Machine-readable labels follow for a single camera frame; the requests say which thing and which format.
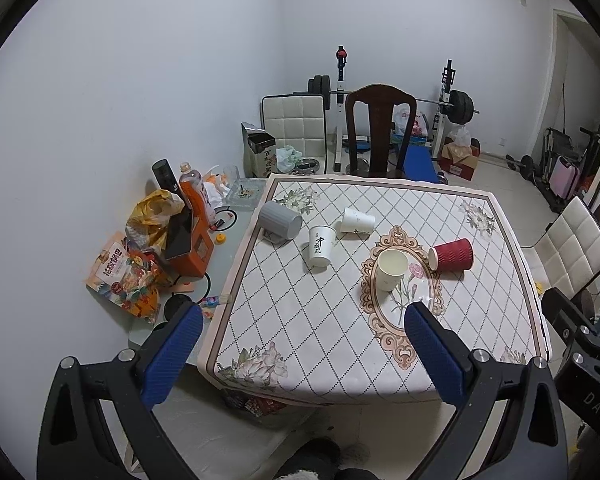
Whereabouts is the grey ribbed cup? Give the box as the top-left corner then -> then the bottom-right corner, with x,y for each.
258,200 -> 303,246

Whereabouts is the red cardboard box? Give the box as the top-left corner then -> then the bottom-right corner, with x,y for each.
438,137 -> 481,181

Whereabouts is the orange snack packet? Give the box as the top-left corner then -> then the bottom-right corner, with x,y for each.
84,232 -> 162,325

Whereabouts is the white padded chair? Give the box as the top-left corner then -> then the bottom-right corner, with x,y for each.
260,94 -> 329,174
522,195 -> 600,307

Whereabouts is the cream paper cup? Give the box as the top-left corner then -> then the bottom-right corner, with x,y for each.
376,250 -> 410,292

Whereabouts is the yellow plastic bag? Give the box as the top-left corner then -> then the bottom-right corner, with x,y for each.
124,188 -> 186,257

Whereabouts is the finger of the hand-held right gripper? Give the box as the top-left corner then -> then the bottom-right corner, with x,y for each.
541,287 -> 600,341

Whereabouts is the cardboard box with bag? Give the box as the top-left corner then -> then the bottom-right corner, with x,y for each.
241,122 -> 277,180

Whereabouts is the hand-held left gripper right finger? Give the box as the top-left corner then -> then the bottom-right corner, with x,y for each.
404,301 -> 568,480

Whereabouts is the pale green plastic bag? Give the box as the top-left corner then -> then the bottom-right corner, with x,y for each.
275,145 -> 301,174

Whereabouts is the white weight rack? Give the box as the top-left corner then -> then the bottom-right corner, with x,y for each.
330,45 -> 456,173

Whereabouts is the black fuzzy slipper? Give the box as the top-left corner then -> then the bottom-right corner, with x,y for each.
274,437 -> 342,480

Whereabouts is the black bottle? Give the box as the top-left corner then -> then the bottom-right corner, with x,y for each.
152,158 -> 180,196

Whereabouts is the black folding trolley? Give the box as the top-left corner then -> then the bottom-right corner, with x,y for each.
543,127 -> 600,212

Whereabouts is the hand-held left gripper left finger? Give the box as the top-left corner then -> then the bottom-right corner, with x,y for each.
36,302 -> 206,480

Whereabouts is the red ribbed paper cup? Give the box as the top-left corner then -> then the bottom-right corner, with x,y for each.
428,238 -> 474,274

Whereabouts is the orange box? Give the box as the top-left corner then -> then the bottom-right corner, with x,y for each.
164,195 -> 216,277

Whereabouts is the glass ashtray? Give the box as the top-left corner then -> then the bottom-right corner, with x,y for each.
224,178 -> 267,210

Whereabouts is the white cup with black print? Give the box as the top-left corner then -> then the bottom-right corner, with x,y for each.
308,225 -> 338,267

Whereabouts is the blue bench pad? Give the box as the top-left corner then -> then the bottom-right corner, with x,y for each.
403,145 -> 441,185

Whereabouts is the red printed packet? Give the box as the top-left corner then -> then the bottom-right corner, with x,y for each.
223,388 -> 286,417

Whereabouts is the orange drink bottle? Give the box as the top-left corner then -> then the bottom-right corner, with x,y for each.
178,161 -> 212,222

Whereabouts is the black round lid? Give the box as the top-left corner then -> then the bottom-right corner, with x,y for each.
162,295 -> 196,322

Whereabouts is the red and white plastic bag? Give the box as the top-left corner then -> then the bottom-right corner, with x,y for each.
392,102 -> 429,136

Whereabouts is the plain white paper cup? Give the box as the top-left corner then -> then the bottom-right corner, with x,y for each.
340,206 -> 376,236

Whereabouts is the pink suitcase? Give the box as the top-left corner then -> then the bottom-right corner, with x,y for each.
550,155 -> 581,200

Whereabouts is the floral diamond-pattern tablecloth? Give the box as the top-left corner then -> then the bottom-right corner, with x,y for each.
197,174 -> 552,407

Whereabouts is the black floor barbell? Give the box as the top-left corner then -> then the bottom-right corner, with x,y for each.
505,153 -> 537,181

